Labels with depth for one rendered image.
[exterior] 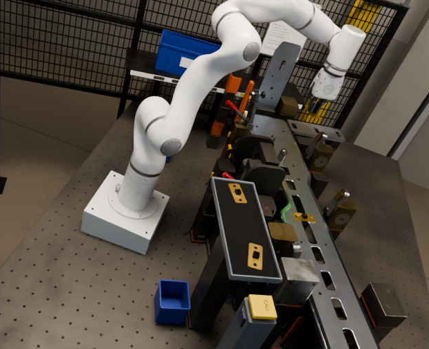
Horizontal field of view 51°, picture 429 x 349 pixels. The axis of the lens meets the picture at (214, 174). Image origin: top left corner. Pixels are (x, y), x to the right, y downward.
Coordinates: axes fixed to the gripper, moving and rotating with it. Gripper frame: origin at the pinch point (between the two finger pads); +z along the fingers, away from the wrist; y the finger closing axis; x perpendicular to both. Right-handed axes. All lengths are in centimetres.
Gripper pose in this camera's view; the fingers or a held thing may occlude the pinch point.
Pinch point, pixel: (315, 106)
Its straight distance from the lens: 178.7
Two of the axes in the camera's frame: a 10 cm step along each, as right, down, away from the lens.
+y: 9.4, 1.2, 3.3
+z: -3.0, 7.4, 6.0
